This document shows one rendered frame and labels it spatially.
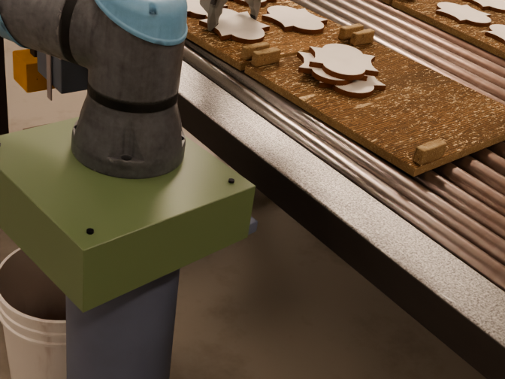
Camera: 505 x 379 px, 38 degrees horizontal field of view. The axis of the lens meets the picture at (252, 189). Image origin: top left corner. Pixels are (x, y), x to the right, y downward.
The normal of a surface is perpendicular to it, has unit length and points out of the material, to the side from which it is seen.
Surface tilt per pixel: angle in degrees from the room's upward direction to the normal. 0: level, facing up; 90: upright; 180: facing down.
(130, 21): 87
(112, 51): 89
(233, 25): 5
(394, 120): 0
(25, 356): 93
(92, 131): 71
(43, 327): 93
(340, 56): 0
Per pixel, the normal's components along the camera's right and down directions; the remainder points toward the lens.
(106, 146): -0.23, 0.20
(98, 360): -0.26, 0.49
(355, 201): 0.13, -0.83
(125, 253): 0.68, 0.47
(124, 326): 0.20, 0.55
